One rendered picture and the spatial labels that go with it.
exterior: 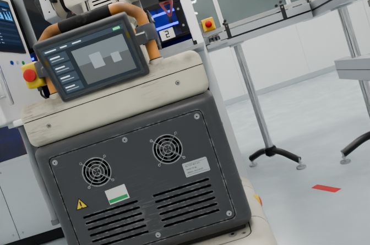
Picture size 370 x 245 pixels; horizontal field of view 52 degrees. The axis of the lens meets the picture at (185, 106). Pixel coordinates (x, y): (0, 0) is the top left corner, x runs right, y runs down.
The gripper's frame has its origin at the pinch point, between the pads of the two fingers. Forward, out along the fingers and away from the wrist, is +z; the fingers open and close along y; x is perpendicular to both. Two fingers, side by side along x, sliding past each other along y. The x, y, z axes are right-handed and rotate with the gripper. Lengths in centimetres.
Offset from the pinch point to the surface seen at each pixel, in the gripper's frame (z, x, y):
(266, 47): 27, -127, 498
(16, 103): 17, 89, -1
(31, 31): -24, 85, 39
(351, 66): 55, -85, 24
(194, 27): 5.6, -10.1, 38.5
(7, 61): -5, 89, 5
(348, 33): 37, -88, 21
